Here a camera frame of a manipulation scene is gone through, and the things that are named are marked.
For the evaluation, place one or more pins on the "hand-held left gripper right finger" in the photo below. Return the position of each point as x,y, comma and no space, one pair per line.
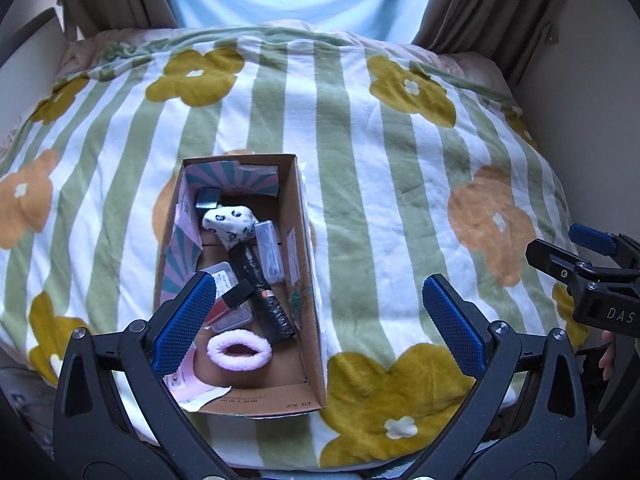
452,325

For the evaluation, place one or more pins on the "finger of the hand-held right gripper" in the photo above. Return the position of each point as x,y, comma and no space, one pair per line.
592,239
555,260

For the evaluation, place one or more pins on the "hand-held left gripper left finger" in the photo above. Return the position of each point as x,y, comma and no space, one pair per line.
185,320

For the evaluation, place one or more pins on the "pink fuzzy scrunchie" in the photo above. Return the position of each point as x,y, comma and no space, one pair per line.
217,355

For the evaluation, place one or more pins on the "red lip gloss tube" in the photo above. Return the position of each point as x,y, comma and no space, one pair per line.
237,294

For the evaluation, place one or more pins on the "black plastic bag roll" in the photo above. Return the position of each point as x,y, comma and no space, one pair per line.
272,315

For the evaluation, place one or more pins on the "printed cardboard box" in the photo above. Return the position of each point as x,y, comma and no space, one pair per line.
250,390

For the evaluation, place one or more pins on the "white panda print sock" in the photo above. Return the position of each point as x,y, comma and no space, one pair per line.
230,222

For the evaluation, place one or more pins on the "clear plastic case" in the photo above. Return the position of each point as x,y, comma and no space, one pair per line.
270,250

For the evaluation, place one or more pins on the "small black box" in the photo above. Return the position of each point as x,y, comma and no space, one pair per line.
209,199

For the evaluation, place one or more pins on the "person's right hand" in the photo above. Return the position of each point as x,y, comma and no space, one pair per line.
608,357

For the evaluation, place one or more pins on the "clear flat plastic box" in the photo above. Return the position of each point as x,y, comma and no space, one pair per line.
240,317

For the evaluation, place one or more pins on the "striped floral blanket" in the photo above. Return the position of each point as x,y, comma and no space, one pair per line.
375,160

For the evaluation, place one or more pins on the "white bed frame panel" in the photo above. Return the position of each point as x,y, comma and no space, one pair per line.
35,60

